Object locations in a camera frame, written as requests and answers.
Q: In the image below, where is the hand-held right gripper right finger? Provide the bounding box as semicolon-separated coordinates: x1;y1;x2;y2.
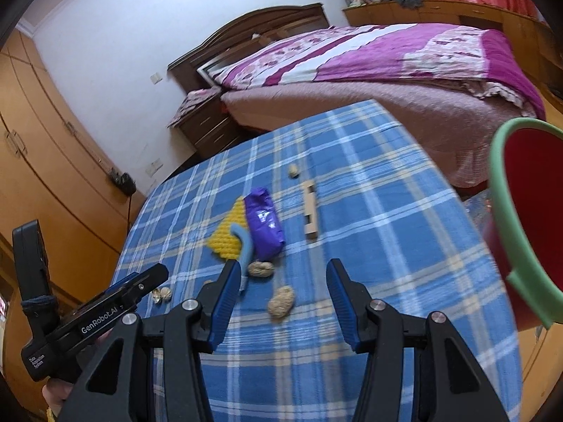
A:
326;258;524;422

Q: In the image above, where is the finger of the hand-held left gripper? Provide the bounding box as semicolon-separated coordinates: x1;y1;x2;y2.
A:
108;273;144;294
123;264;170;306

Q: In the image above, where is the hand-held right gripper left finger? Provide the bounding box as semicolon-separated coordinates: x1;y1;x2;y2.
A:
57;259;242;422

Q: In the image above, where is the large whole peanut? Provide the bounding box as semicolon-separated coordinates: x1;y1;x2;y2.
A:
268;285;295;324

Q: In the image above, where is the red bucket with green rim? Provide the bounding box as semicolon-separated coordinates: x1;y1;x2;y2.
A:
481;119;563;330

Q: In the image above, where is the person's left hand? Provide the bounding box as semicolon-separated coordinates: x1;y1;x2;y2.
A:
42;378;75;422

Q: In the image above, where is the medium whole peanut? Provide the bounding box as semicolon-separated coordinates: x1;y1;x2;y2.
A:
247;261;276;279

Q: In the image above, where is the small yellow foam net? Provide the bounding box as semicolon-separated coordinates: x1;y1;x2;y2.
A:
208;196;253;264

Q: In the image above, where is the blue plaid tablecloth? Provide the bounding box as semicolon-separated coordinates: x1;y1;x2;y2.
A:
110;100;524;422

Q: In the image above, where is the purple snack wrapper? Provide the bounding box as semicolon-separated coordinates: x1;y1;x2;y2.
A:
244;187;286;261

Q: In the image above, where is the black power adapter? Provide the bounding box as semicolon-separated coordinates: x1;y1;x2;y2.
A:
110;168;137;195

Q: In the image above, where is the wooden stick block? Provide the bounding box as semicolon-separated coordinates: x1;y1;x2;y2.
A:
303;181;318;240

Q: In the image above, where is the orange wooden wardrobe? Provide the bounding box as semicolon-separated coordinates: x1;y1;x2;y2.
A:
0;26;146;405

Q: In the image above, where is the dark wooden nightstand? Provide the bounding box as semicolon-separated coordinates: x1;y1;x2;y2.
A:
178;92;238;159

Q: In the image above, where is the pink floral cloth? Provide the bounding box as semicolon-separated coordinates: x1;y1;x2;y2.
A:
166;87;223;129

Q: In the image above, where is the pink bed sheet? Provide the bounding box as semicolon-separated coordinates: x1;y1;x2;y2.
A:
220;77;529;190

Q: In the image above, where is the dark wooden headboard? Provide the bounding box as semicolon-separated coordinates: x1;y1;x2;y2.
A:
167;2;330;91

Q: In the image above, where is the light blue curved handle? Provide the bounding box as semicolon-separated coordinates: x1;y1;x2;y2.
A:
229;223;255;293

